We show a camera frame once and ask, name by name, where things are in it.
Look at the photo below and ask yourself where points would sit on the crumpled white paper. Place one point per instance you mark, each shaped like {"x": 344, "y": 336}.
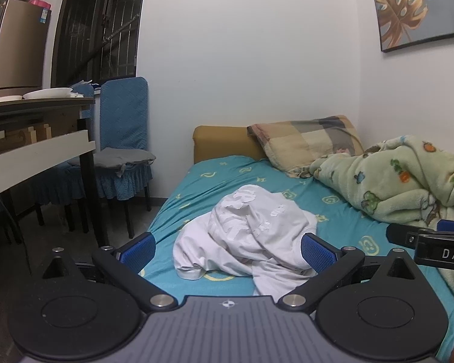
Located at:
{"x": 84, "y": 89}

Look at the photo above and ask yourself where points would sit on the bed with teal sheet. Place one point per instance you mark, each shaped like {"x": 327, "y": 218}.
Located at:
{"x": 212, "y": 185}

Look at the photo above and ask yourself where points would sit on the white plates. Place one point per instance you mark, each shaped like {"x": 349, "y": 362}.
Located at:
{"x": 49, "y": 93}

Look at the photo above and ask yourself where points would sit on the white t-shirt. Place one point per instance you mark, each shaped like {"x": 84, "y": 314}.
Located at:
{"x": 246, "y": 234}

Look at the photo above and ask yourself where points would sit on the white plate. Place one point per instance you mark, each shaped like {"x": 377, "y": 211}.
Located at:
{"x": 2, "y": 99}

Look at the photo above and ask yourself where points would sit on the pink container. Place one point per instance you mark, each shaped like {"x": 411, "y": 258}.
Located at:
{"x": 41, "y": 5}

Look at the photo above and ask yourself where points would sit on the blue covered chair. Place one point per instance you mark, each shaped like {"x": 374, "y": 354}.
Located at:
{"x": 125, "y": 117}
{"x": 60, "y": 181}

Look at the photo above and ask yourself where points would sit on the dark window grille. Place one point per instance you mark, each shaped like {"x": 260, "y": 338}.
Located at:
{"x": 90, "y": 26}

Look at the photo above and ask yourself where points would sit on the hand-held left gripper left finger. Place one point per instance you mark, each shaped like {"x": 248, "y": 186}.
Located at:
{"x": 138, "y": 252}

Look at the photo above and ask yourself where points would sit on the dark table with white rail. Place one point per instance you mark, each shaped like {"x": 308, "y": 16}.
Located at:
{"x": 41, "y": 151}

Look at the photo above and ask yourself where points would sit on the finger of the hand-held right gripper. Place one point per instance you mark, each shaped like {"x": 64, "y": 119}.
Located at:
{"x": 401, "y": 233}

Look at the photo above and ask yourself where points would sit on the mustard headboard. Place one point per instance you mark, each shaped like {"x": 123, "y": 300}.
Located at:
{"x": 223, "y": 143}

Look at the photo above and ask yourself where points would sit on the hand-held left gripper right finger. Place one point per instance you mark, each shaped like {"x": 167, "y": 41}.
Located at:
{"x": 314, "y": 253}

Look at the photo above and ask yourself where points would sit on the grey seat cushion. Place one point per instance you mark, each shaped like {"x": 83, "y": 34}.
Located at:
{"x": 113, "y": 157}

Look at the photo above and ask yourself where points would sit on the framed leaf picture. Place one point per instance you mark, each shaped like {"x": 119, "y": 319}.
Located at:
{"x": 412, "y": 7}

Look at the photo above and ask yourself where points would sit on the green printed fleece blanket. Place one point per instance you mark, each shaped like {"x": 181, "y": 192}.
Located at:
{"x": 397, "y": 181}

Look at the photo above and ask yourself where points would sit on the checked beige pillow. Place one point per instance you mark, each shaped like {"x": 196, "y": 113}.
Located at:
{"x": 306, "y": 140}

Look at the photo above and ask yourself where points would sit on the brown refrigerator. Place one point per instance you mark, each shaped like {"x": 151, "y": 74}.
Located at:
{"x": 21, "y": 49}

